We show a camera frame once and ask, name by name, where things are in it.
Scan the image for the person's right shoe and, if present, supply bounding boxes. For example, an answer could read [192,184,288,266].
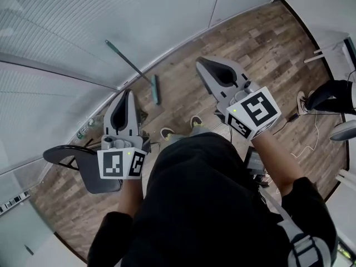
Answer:
[190,115,205,129]

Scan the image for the wooden floor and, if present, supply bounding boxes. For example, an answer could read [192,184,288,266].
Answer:
[27,0,352,264]

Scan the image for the white cable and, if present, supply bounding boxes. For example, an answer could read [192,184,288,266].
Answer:
[290,112,321,159]

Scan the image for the person's black top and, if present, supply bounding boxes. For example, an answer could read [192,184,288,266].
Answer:
[87,132,339,267]

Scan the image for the green broom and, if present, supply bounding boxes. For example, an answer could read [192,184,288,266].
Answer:
[105,39,162,106]

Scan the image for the white power strip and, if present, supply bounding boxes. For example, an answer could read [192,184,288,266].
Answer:
[0,191,30,214]

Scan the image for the person's left forearm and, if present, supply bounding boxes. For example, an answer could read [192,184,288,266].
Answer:
[118,177,146,220]

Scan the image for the person's left shoe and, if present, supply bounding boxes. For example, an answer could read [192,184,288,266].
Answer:
[160,127,176,142]

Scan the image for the black cable with adapter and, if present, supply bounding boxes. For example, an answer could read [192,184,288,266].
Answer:
[273,112,300,136]

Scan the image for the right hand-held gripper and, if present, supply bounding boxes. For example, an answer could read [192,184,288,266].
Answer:
[195,56,282,141]

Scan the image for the person's shoe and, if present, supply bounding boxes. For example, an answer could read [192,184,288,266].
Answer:
[160,127,176,142]
[295,90,315,114]
[190,115,205,129]

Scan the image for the grey round seat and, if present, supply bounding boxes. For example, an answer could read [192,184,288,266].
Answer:
[329,120,356,142]

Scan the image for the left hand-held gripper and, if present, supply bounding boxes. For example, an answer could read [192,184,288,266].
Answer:
[97,89,152,180]

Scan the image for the black equipment box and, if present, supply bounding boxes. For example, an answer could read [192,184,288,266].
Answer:
[245,146,268,182]

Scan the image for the person's grey trousers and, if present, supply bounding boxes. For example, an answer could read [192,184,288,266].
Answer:
[166,123,212,145]

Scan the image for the person's right forearm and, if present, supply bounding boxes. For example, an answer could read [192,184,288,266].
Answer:
[250,131,304,197]

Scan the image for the white furniture leg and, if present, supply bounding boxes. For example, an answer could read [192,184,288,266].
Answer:
[303,43,343,64]
[334,167,356,186]

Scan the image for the black folding chair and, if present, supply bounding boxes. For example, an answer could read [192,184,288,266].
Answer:
[42,144,123,195]

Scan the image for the grey shoulder strap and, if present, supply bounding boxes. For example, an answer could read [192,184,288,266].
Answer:
[260,187,339,267]

